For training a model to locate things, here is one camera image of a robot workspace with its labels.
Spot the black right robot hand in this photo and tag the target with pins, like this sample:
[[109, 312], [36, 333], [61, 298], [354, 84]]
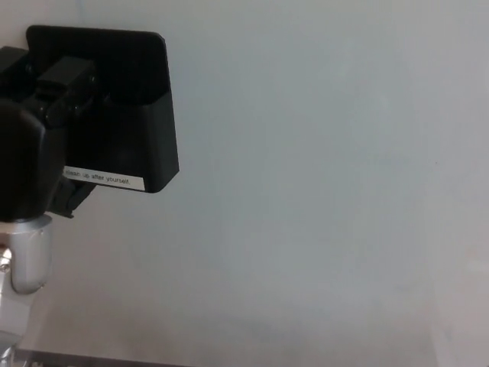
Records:
[[26, 160]]

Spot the black magnetic container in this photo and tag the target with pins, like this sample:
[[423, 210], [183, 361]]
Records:
[[145, 134]]

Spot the white whiteboard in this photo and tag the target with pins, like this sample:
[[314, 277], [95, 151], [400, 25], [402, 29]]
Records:
[[305, 172]]

